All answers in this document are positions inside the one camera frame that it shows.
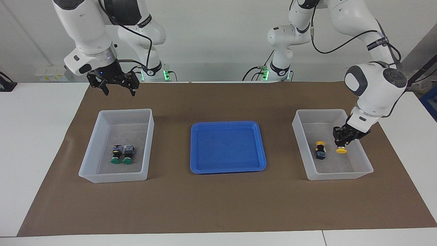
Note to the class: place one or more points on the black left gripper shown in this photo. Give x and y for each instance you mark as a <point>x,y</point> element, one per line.
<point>353,131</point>

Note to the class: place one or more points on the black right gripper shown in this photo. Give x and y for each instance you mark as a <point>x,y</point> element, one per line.
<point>111,73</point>

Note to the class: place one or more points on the yellow push button switch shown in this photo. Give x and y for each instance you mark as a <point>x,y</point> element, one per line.
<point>341,150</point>
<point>321,152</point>

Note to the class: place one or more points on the green push button switch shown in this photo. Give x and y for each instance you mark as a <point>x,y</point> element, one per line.
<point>128,155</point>
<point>116,155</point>

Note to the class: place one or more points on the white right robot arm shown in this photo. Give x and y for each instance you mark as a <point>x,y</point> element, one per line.
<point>85,30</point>

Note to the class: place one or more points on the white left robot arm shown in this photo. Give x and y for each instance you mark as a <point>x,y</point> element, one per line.
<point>375,82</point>

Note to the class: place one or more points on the white cardboard boxes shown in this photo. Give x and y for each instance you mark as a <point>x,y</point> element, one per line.
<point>51,73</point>

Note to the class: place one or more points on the translucent white plastic box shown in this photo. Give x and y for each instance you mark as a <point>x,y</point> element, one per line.
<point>336,167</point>
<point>116,133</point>

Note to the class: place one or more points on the blue plastic crate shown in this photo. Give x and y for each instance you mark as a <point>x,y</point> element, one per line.
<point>430,102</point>

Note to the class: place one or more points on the black stand pole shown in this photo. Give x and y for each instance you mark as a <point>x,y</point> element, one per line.
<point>418,75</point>

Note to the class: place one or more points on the blue plastic tray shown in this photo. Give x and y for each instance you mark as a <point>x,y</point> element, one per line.
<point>227,147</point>

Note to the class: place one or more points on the brown paper table mat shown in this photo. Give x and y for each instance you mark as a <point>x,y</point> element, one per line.
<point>218,205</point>

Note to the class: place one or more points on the black clamp bracket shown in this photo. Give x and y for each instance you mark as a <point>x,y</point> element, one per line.
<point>6,85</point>

